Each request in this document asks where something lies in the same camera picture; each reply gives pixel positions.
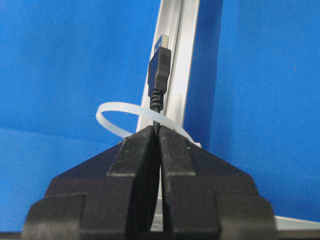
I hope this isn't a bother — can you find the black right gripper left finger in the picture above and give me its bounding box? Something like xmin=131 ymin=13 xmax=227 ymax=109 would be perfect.
xmin=22 ymin=126 xmax=157 ymax=240

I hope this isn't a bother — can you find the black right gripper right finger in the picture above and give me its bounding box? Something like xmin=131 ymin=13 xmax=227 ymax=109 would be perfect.
xmin=158 ymin=126 xmax=277 ymax=240

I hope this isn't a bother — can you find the black USB cable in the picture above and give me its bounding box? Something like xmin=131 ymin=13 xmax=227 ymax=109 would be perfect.
xmin=146 ymin=34 xmax=172 ymax=137

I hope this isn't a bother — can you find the white zip tie loop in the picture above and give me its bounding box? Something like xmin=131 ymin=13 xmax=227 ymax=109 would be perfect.
xmin=95 ymin=102 xmax=201 ymax=147

